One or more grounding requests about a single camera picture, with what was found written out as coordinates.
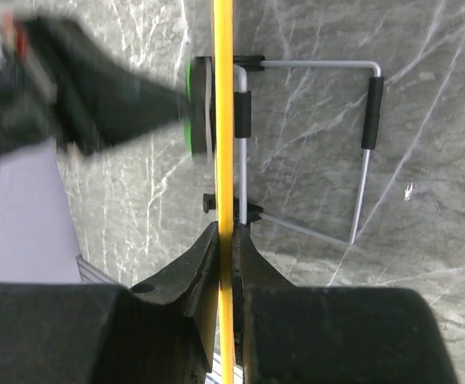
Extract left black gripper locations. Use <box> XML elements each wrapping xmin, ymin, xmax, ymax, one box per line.
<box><xmin>0</xmin><ymin>15</ymin><xmax>189</xmax><ymax>162</ymax></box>

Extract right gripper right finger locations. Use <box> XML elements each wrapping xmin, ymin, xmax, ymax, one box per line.
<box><xmin>232</xmin><ymin>225</ymin><xmax>457</xmax><ymax>384</ymax></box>

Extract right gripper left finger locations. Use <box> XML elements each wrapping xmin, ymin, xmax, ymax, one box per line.
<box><xmin>0</xmin><ymin>224</ymin><xmax>219</xmax><ymax>383</ymax></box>

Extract green whiteboard eraser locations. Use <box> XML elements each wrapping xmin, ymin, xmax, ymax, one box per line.
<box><xmin>184</xmin><ymin>56</ymin><xmax>216</xmax><ymax>163</ymax></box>

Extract yellow framed whiteboard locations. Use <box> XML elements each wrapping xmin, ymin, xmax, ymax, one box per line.
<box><xmin>213</xmin><ymin>1</ymin><xmax>235</xmax><ymax>383</ymax></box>

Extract wire whiteboard stand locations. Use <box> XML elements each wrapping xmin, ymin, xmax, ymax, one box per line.
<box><xmin>202</xmin><ymin>54</ymin><xmax>385</xmax><ymax>247</ymax></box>

